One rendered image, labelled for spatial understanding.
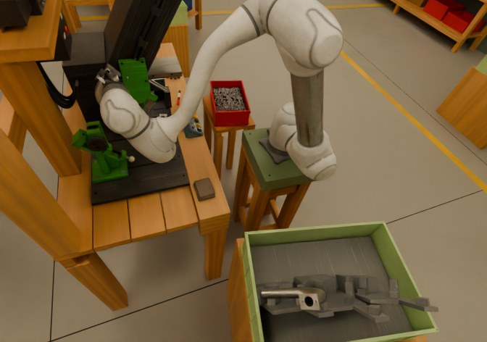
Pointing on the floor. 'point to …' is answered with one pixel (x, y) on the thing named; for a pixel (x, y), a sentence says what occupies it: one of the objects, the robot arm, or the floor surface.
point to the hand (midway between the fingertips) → (111, 76)
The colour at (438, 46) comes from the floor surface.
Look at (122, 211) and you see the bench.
